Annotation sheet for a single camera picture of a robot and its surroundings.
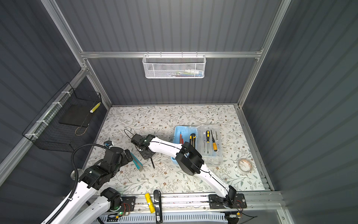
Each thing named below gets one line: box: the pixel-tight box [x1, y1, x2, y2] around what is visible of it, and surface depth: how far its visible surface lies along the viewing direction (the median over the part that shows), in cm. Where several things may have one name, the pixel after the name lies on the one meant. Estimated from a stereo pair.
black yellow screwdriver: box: [206, 130, 211, 154], surface depth 88 cm
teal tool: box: [130, 152, 144, 172], surface depth 88 cm
